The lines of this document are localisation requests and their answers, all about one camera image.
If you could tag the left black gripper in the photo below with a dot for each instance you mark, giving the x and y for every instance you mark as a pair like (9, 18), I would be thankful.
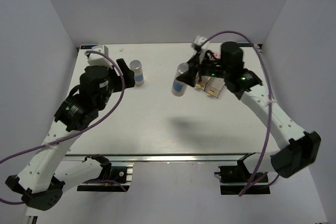
(129, 74)

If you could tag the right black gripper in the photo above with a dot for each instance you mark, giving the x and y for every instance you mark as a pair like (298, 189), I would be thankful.
(189, 76)

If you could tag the silver lid white bottle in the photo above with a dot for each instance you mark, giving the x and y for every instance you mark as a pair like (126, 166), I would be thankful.
(178, 87)

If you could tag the pink lid spice bottle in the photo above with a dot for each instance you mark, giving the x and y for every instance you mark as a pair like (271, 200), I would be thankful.
(214, 56)

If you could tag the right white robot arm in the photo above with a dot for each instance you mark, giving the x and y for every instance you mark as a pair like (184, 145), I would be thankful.
(297, 147)

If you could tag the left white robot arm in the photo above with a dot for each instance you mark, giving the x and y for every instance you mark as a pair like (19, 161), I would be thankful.
(38, 183)

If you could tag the silver lid blue label bottle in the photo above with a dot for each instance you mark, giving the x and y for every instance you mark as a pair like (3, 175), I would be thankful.
(136, 67)

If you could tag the middle clear organizer bin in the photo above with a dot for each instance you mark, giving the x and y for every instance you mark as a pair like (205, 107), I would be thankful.
(202, 82)

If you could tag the clear organizer bin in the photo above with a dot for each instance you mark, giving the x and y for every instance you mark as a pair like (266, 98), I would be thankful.
(214, 86)
(202, 82)

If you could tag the right clear organizer bin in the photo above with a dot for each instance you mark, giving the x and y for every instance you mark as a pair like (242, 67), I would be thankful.
(214, 86)

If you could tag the left blue table sticker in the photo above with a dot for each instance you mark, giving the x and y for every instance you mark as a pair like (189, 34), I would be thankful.
(87, 47)

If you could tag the blue table sticker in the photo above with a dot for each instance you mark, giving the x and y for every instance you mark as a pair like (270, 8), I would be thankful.
(246, 45)
(87, 47)

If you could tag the right blue table sticker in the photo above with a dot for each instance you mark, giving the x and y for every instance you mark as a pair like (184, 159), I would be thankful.
(246, 45)

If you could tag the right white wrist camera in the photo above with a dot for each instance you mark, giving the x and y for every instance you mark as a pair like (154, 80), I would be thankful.
(200, 45)

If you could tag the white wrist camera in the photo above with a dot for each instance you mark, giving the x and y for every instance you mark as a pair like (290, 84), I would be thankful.
(98, 56)
(200, 45)

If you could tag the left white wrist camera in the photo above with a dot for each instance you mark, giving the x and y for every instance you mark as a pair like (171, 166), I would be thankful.
(98, 56)

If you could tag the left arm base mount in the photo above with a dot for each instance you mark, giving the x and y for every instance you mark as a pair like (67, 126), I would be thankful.
(112, 179)

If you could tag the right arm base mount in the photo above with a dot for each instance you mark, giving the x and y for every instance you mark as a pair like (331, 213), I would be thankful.
(234, 178)

